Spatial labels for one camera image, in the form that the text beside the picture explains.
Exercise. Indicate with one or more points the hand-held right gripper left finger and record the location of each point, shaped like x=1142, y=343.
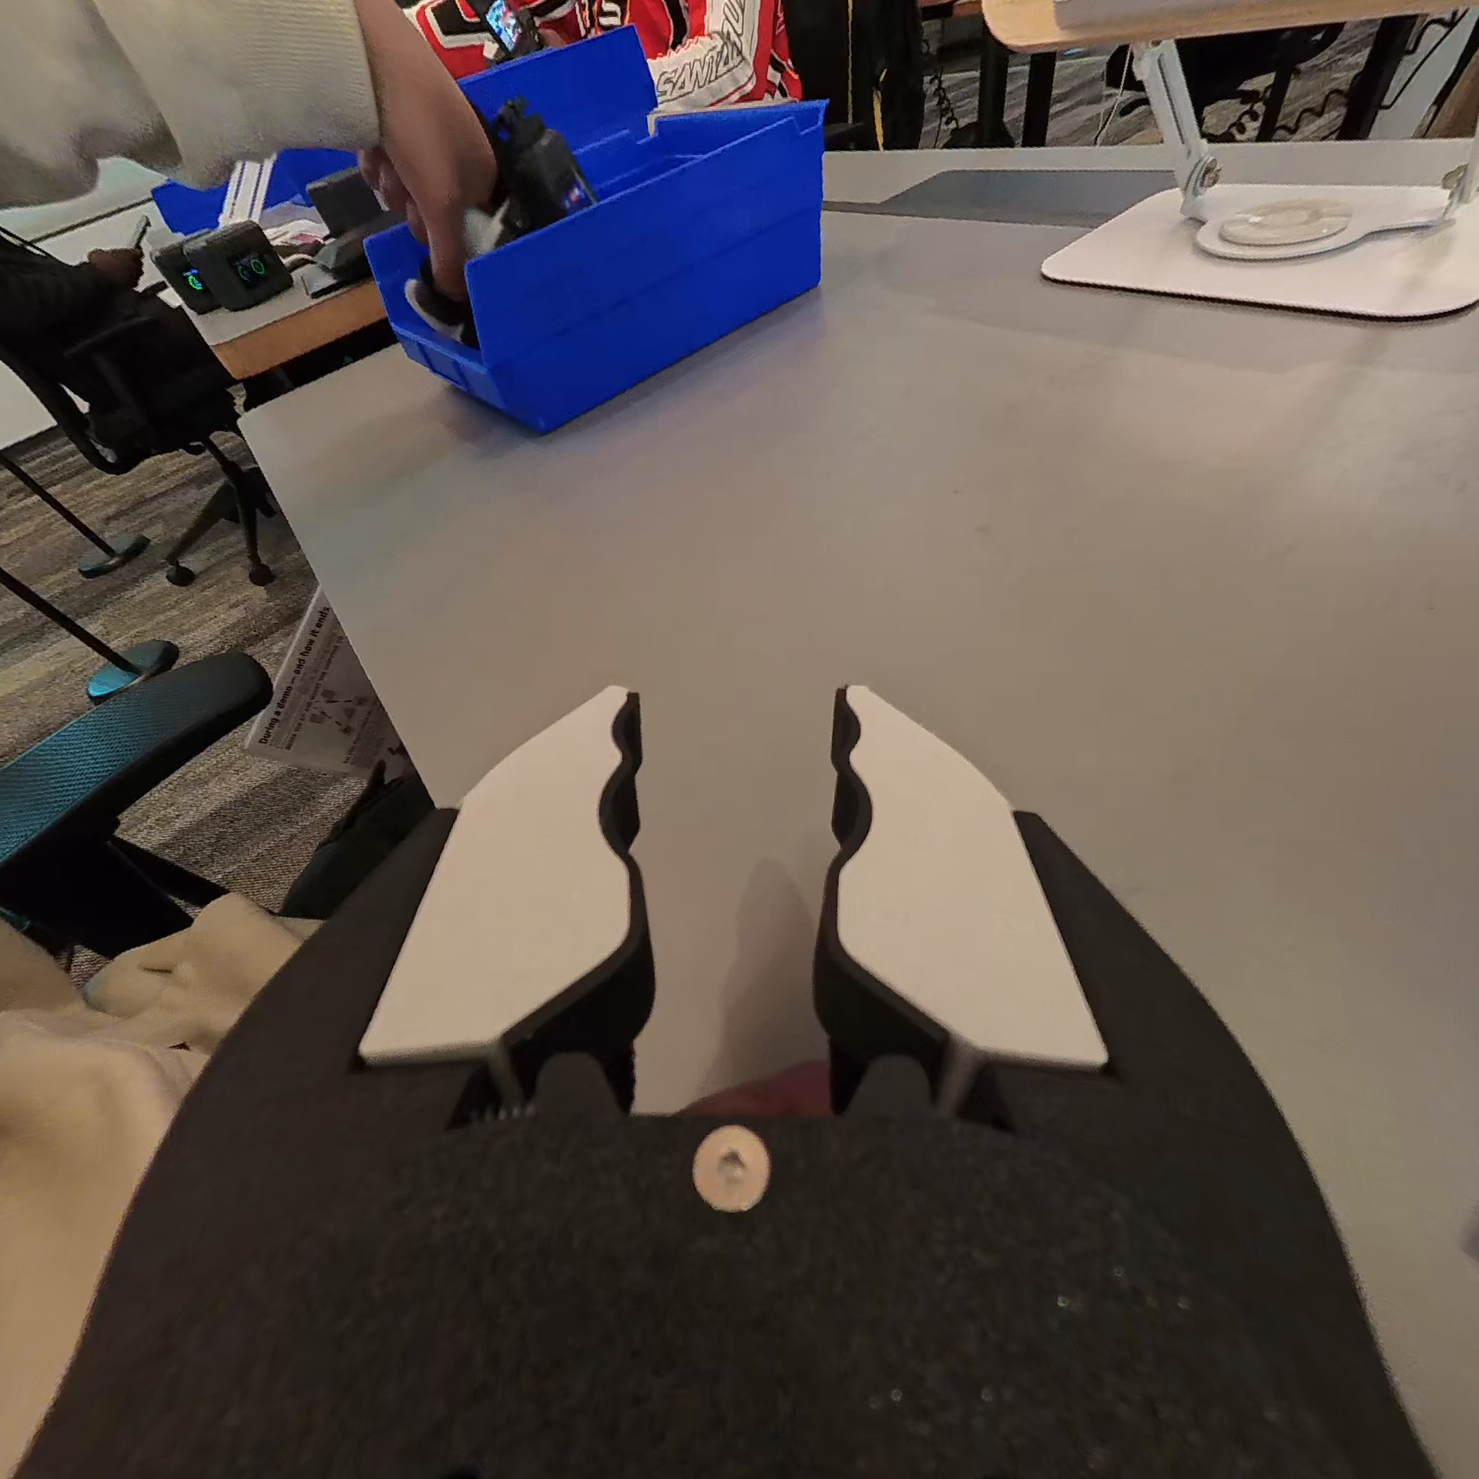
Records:
x=520, y=925

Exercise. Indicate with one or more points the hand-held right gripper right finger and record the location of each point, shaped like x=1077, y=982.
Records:
x=959, y=925

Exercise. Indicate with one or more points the blue plastic bin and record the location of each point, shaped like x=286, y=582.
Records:
x=659, y=300
x=186, y=209
x=578, y=87

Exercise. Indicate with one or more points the person's left forearm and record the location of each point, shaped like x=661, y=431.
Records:
x=173, y=82

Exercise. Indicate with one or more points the person's left hand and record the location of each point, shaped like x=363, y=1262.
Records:
x=429, y=115

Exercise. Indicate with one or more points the person's black pants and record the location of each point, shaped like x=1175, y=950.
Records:
x=358, y=844

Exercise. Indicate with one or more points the black box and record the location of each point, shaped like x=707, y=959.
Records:
x=344, y=200

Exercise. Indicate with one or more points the black laptop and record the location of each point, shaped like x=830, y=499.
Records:
x=337, y=269

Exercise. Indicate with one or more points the black device with green light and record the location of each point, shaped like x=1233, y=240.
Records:
x=256, y=269
x=187, y=277

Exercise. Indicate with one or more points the newspaper sheet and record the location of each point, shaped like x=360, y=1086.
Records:
x=325, y=695

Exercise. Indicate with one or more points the black garment with yellow trim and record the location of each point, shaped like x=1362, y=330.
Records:
x=855, y=70

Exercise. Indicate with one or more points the black mesh office chair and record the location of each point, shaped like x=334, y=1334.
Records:
x=115, y=740

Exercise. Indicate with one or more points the black stand with round base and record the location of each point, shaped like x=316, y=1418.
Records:
x=105, y=550
x=128, y=670

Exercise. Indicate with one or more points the white and wooden book stand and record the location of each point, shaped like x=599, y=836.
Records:
x=1272, y=255

